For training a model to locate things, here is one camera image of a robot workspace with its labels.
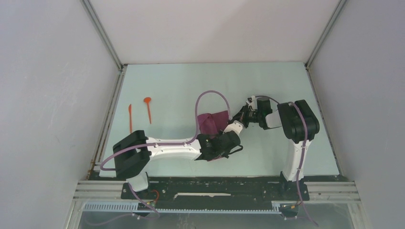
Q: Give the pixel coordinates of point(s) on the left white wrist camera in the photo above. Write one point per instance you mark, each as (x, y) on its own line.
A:
(235, 126)

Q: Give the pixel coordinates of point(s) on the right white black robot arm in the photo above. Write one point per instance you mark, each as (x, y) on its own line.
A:
(298, 121)

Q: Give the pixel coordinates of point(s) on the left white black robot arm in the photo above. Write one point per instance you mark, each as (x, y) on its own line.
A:
(132, 154)

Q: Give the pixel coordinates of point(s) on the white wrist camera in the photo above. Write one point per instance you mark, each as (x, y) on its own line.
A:
(235, 126)
(251, 103)

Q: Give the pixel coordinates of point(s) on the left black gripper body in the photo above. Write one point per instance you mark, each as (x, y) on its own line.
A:
(223, 154)

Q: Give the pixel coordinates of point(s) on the orange plastic spoon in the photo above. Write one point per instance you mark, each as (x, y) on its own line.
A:
(147, 101)

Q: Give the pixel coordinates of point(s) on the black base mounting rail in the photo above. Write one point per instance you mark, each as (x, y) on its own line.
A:
(219, 192)

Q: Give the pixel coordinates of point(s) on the white cable duct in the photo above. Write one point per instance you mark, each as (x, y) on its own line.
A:
(135, 207)

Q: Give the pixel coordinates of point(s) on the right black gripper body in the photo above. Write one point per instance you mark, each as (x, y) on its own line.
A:
(254, 115)

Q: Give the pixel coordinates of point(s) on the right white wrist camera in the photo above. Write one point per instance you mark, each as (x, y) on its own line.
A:
(251, 103)

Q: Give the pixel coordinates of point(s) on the orange plastic knife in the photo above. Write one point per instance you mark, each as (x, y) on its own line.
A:
(130, 118)

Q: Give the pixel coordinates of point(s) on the maroon cloth napkin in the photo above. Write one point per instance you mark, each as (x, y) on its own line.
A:
(213, 124)

